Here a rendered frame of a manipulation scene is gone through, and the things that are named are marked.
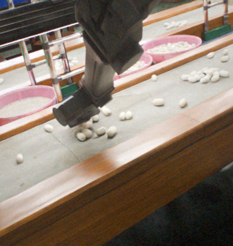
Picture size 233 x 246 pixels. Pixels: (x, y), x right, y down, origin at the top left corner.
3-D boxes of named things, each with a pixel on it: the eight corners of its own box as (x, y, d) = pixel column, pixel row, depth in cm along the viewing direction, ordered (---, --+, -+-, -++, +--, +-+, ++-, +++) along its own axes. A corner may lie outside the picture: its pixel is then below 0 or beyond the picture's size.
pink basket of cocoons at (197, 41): (215, 59, 157) (214, 39, 152) (170, 79, 145) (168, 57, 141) (174, 51, 177) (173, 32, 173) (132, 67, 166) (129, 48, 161)
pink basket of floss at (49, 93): (72, 105, 138) (67, 83, 133) (45, 141, 115) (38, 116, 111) (13, 108, 145) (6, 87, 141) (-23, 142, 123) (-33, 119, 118)
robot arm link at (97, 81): (151, 43, 47) (103, -20, 47) (118, 67, 46) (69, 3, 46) (117, 99, 89) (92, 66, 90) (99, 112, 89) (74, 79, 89)
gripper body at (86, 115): (58, 108, 100) (63, 98, 93) (88, 95, 104) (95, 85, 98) (69, 128, 99) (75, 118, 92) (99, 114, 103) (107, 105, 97)
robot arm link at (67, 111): (115, 96, 85) (94, 68, 86) (80, 120, 80) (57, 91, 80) (100, 112, 96) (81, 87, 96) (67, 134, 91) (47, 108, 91)
